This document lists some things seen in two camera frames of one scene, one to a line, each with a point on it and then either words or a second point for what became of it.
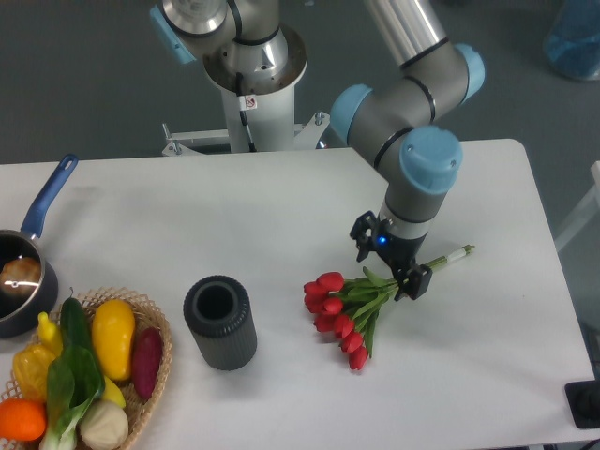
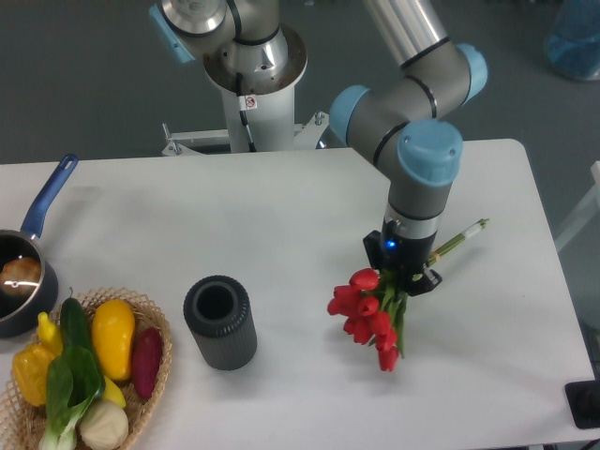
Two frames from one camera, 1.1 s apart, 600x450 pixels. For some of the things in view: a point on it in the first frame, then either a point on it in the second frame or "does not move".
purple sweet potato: x=146 y=361 does not move
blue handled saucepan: x=28 y=275 does not move
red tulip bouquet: x=345 y=308 → x=373 y=308
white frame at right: x=586 y=212 does not move
